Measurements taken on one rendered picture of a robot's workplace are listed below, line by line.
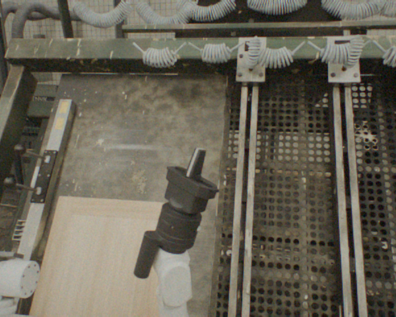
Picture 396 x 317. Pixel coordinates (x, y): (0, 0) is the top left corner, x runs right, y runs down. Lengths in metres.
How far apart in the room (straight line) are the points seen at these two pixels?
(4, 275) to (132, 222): 0.57
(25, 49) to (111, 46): 0.36
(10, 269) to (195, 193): 0.37
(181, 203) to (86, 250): 0.63
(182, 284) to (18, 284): 0.31
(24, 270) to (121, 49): 0.96
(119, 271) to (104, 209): 0.21
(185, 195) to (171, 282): 0.18
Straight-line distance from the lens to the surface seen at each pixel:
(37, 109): 1.66
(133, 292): 1.23
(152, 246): 0.76
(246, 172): 1.23
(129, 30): 1.32
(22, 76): 1.68
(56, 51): 1.60
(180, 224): 0.73
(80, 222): 1.33
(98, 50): 1.53
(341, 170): 1.23
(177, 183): 0.73
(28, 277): 0.79
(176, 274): 0.77
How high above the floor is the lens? 1.83
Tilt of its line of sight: 16 degrees down
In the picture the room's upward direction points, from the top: straight up
